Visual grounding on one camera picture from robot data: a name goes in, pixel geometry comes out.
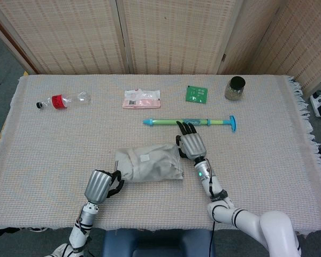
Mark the woven folding screen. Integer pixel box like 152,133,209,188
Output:
0,0,321,92

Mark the transparent plastic bag with cloth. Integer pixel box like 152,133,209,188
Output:
114,143,185,183

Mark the glass jar with black lid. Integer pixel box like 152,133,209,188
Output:
224,75,246,102

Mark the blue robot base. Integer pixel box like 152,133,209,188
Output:
101,228,215,257

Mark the pink and white packet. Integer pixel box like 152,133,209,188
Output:
121,88,162,110

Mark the empty clear plastic cola bottle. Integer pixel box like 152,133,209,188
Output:
36,90,92,110

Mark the blue and green water pump toy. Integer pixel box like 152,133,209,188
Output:
142,115,238,133

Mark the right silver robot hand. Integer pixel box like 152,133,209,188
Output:
175,120,207,161

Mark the woven tablecloth with fringe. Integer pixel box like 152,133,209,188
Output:
0,74,321,237

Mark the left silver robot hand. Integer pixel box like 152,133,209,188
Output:
85,169,125,205

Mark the green flat sachet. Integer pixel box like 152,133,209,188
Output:
185,85,209,103

